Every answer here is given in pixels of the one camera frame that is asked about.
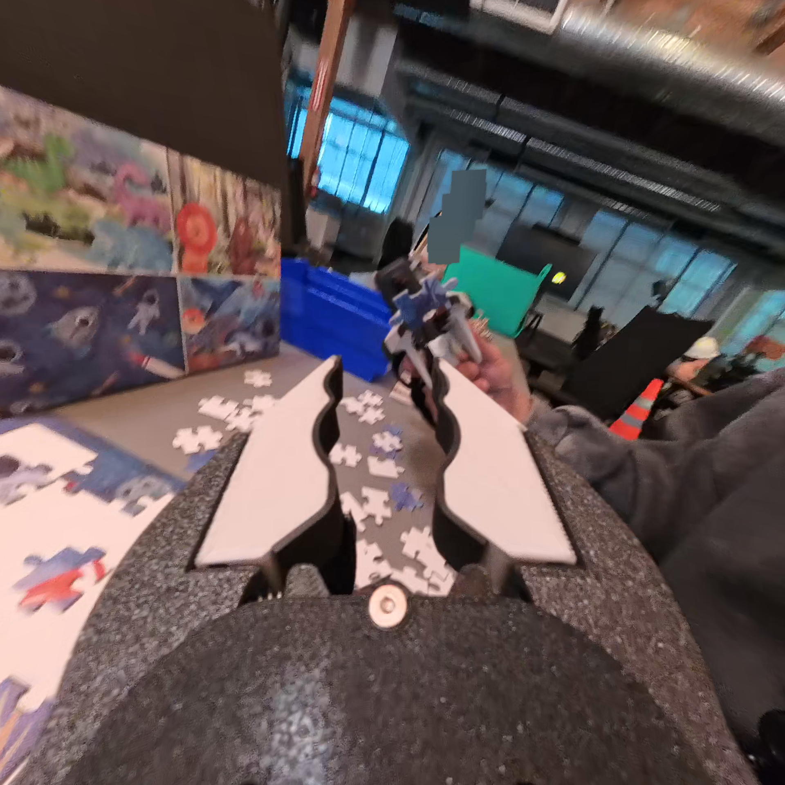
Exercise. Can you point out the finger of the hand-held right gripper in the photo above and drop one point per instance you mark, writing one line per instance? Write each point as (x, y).
(468, 328)
(408, 355)

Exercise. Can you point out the black angled board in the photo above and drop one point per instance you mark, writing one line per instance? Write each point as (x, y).
(625, 362)

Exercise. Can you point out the white astronaut puzzle piece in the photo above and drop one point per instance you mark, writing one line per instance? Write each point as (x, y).
(24, 478)

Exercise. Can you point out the brown wooden column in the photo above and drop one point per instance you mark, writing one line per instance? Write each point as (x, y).
(322, 86)

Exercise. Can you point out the red rocket puzzle piece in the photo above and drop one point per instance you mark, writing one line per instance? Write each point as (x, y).
(61, 579)

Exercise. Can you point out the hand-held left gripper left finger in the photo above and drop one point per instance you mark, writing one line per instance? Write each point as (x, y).
(270, 484)

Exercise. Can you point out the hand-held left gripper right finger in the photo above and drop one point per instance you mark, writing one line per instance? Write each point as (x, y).
(503, 490)

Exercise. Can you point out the large glass windows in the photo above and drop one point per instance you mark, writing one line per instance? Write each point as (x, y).
(355, 159)

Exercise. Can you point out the pile of puzzle pieces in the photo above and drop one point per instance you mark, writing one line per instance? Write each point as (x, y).
(368, 490)

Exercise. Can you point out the blue space puzzle frame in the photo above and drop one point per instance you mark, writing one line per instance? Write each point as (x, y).
(61, 521)

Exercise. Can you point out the orange traffic cone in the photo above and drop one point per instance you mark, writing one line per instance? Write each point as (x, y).
(638, 414)

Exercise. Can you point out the space print puzzle box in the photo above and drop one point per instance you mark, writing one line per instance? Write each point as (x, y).
(122, 276)

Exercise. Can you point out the blue plastic bin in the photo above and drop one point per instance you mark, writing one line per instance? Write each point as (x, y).
(331, 313)

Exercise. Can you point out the person's right forearm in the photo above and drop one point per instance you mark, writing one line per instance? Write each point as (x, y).
(674, 478)

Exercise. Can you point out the person's right hand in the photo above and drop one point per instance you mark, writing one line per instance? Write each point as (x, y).
(500, 383)

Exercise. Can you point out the dark flat panel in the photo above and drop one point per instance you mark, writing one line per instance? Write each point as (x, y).
(153, 73)

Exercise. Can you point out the blue starry puzzle piece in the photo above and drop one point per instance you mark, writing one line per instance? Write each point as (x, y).
(420, 303)

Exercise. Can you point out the grey moon puzzle piece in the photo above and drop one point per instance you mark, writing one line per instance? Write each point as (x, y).
(144, 494)

